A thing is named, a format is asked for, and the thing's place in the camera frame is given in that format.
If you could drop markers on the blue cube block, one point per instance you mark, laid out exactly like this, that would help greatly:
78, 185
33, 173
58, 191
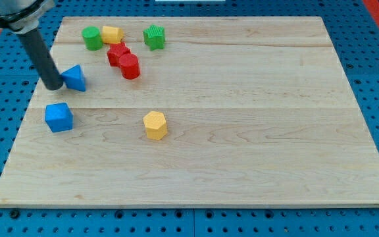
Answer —
58, 117

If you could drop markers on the yellow cylinder block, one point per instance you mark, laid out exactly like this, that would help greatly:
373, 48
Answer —
112, 35

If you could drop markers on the blue triangle block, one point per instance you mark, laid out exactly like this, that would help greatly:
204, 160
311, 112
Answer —
74, 78

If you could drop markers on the green cylinder block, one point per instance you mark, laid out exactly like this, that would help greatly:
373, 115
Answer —
92, 38

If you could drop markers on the wooden board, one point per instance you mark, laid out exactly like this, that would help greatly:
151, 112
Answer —
259, 113

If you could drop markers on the yellow hexagon block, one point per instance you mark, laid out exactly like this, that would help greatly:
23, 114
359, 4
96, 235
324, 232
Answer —
155, 125

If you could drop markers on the red cylinder block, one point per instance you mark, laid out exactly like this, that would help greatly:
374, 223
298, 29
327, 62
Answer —
129, 66

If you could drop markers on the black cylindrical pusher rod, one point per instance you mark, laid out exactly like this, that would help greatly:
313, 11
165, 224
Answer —
41, 58

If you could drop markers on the red star block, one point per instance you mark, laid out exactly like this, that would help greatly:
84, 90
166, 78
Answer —
115, 52

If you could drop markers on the green star block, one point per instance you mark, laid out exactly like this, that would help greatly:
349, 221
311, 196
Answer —
154, 37

